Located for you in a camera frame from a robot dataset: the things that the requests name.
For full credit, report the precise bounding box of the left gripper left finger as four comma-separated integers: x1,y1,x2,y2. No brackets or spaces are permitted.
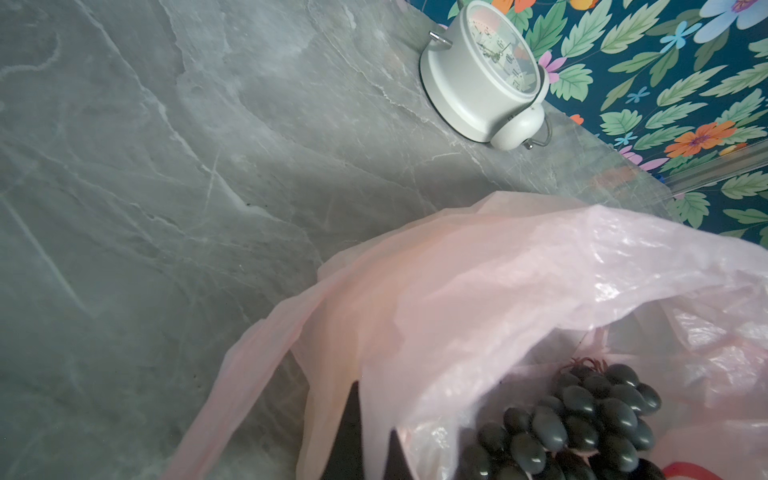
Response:
321,382,365,480

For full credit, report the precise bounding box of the fake black grapes bunch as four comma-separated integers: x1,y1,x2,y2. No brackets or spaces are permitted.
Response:
453,358,665,479

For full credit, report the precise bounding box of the white alarm clock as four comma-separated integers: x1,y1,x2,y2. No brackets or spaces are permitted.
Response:
419,1,552,151

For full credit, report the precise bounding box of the pink plastic bag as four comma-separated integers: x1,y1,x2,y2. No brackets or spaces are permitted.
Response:
164,192,767,479

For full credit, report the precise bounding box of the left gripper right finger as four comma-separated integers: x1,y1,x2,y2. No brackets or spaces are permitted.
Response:
383,430,414,480

